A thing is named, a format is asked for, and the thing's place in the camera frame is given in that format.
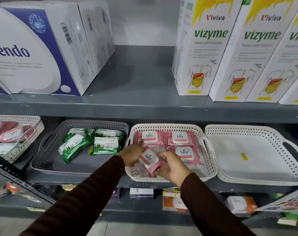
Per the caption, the person's right hand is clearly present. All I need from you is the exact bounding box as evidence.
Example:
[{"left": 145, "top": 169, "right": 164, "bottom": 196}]
[{"left": 155, "top": 151, "right": 192, "bottom": 189}]

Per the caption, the person's left hand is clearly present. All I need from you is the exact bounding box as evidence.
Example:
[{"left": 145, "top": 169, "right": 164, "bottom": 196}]
[{"left": 118, "top": 139, "right": 145, "bottom": 167}]

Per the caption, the pink wet wipes packet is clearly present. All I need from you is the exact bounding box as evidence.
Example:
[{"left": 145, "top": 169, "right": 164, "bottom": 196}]
[
  {"left": 166, "top": 145, "right": 204, "bottom": 167},
  {"left": 138, "top": 145, "right": 164, "bottom": 178},
  {"left": 135, "top": 130, "right": 166, "bottom": 148},
  {"left": 0, "top": 121, "right": 36, "bottom": 143},
  {"left": 164, "top": 130, "right": 198, "bottom": 147}
]

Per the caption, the person's right forearm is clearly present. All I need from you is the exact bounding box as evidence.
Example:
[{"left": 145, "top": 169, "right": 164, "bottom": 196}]
[{"left": 180, "top": 173, "right": 257, "bottom": 236}]

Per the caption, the person's left forearm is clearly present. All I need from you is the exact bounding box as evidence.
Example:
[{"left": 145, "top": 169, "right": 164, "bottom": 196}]
[{"left": 18, "top": 155, "right": 126, "bottom": 236}]

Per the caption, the green wet wipes packet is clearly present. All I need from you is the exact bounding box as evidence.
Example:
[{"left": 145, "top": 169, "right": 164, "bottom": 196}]
[
  {"left": 58, "top": 134, "right": 93, "bottom": 164},
  {"left": 67, "top": 127, "right": 95, "bottom": 138},
  {"left": 89, "top": 136, "right": 123, "bottom": 156},
  {"left": 93, "top": 127, "right": 124, "bottom": 138}
]

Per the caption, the grey metal shelf unit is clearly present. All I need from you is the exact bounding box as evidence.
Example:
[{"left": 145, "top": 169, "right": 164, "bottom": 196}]
[{"left": 0, "top": 45, "right": 298, "bottom": 230}]

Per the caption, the white perforated plastic basket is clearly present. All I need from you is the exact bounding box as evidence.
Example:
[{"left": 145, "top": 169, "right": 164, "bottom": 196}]
[
  {"left": 125, "top": 123, "right": 218, "bottom": 183},
  {"left": 204, "top": 124, "right": 298, "bottom": 187},
  {"left": 0, "top": 115, "right": 45, "bottom": 164}
]

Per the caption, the white and blue small box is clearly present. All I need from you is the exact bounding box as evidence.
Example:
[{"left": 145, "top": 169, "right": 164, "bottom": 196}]
[{"left": 129, "top": 188, "right": 154, "bottom": 200}]

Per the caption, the orange and white box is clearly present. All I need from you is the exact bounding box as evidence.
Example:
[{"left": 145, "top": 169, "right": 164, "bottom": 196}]
[
  {"left": 224, "top": 196, "right": 258, "bottom": 216},
  {"left": 162, "top": 194, "right": 188, "bottom": 213}
]

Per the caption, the grey perforated plastic basket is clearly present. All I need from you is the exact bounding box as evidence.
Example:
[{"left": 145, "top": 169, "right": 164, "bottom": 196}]
[{"left": 30, "top": 119, "right": 129, "bottom": 177}]

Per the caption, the white and yellow medicine box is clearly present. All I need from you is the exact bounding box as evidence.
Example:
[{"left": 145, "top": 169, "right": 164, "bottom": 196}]
[
  {"left": 175, "top": 0, "right": 245, "bottom": 96},
  {"left": 172, "top": 0, "right": 187, "bottom": 79},
  {"left": 278, "top": 71, "right": 298, "bottom": 106},
  {"left": 209, "top": 0, "right": 298, "bottom": 102},
  {"left": 245, "top": 5, "right": 298, "bottom": 104}
]

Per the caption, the grey perforated metal rack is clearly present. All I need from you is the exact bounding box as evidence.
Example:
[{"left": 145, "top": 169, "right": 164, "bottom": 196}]
[{"left": 0, "top": 151, "right": 56, "bottom": 210}]

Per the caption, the printed paper flyer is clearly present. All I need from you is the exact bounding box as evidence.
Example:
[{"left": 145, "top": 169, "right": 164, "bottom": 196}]
[{"left": 255, "top": 188, "right": 298, "bottom": 212}]

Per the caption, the green and white wipes packet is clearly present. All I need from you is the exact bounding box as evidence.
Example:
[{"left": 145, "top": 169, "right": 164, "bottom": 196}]
[{"left": 0, "top": 142, "right": 18, "bottom": 156}]

